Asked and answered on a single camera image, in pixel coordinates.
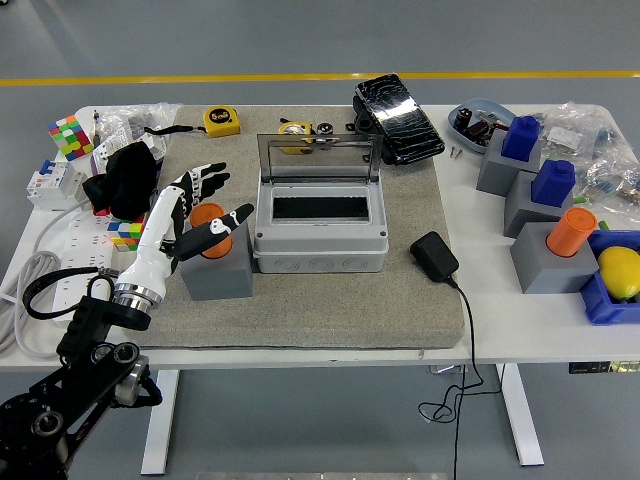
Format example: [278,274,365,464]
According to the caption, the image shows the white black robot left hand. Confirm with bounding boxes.
[115,162,255,302]

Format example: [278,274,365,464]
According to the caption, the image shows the orange cylinder battery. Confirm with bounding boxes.
[189,203,235,260]
[545,207,599,259]

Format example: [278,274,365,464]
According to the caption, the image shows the smoky transparent box lid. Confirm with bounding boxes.
[256,132,385,189]

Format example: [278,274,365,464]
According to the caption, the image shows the grey plastic junction box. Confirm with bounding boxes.
[252,180,390,275]

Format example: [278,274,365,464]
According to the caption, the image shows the black table control box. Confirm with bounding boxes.
[567,360,640,375]

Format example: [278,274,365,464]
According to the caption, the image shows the colourful puzzle cube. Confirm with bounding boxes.
[47,114,96,162]
[107,212,150,253]

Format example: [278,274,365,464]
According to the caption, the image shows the black cloth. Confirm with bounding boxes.
[82,141,161,221]

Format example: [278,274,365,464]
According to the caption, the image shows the white power strip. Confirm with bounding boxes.
[51,207,120,322]

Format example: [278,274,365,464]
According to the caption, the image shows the grey block holder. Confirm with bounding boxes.
[475,130,544,197]
[503,171,575,239]
[179,219,255,302]
[509,221,601,295]

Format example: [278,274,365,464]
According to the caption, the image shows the white purple packet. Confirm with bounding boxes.
[89,127,127,174]

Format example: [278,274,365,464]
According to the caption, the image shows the white circuit breaker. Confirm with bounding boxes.
[25,158,89,212]

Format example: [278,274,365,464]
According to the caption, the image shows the clear bag of parts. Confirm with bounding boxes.
[99,102,182,162]
[538,102,620,162]
[574,149,640,216]

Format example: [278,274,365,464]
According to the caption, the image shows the square yellow tape measure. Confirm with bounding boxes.
[143,106,242,138]

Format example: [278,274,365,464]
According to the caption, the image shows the round yellow tape measure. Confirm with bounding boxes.
[277,119,314,155]

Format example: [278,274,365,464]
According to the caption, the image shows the white table leg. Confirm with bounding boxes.
[497,363,545,467]
[140,369,180,476]

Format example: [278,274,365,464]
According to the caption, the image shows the grey-brown mat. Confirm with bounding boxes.
[135,103,466,350]

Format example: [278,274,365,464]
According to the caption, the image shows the black foot pedal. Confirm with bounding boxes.
[352,73,446,167]

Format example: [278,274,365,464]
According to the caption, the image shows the black power adapter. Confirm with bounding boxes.
[409,230,460,283]

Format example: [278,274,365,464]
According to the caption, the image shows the brown capacitors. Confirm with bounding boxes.
[464,118,495,146]

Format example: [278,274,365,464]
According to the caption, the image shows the blue-grey dish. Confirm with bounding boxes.
[447,98,519,155]

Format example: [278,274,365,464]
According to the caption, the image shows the blue bottle-shaped block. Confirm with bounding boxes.
[529,158,577,206]
[501,114,542,164]

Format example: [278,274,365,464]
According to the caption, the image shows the blue plastic bin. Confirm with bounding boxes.
[579,229,640,327]

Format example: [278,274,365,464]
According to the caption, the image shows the yellow toy fruit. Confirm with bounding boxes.
[597,245,640,302]

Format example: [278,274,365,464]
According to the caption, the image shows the white power cable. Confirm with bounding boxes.
[0,199,92,357]

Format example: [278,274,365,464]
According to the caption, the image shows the black adapter cord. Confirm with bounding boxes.
[418,276,503,480]

